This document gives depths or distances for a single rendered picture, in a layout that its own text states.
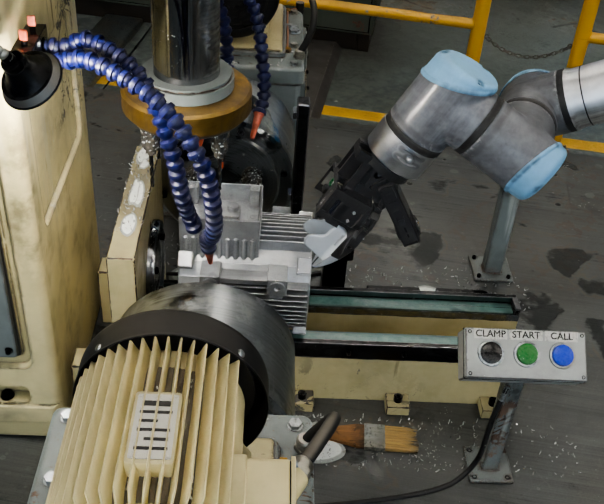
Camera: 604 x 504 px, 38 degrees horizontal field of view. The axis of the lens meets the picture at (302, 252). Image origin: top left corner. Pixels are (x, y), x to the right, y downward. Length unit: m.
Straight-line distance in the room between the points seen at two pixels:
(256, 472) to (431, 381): 0.78
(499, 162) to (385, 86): 3.14
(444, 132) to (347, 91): 3.05
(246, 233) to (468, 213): 0.80
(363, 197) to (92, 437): 0.62
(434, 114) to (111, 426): 0.62
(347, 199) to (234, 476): 0.57
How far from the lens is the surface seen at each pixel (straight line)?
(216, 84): 1.19
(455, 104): 1.14
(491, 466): 1.44
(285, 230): 1.35
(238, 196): 1.38
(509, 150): 1.16
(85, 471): 0.72
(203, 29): 1.16
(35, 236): 1.20
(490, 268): 1.81
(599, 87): 1.26
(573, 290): 1.84
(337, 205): 1.23
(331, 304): 1.50
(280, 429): 0.98
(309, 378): 1.47
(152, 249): 1.35
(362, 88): 4.24
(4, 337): 1.32
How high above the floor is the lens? 1.90
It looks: 37 degrees down
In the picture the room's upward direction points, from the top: 5 degrees clockwise
